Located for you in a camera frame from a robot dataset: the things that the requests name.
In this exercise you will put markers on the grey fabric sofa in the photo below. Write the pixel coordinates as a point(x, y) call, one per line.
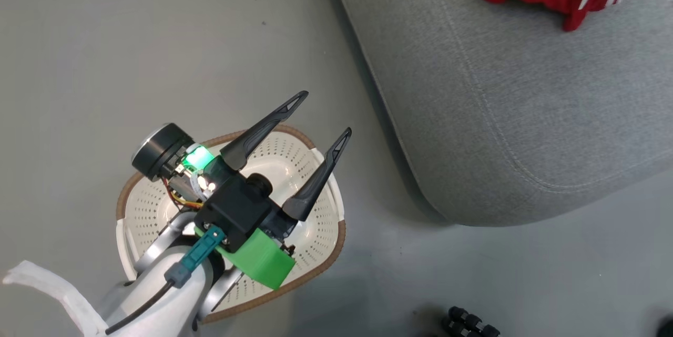
point(499, 105)

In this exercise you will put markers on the black ribbed wheel part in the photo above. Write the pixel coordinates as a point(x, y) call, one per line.
point(468, 322)

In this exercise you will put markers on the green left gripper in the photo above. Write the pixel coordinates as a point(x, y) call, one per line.
point(257, 266)

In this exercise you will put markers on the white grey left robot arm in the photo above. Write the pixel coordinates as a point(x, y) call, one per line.
point(168, 300)

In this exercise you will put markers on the white perforated laundry basket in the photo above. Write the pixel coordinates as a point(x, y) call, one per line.
point(310, 263)

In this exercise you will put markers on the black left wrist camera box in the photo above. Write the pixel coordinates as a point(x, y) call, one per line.
point(236, 211)

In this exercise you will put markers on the white fabric sleeve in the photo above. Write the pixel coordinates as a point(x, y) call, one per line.
point(58, 289)

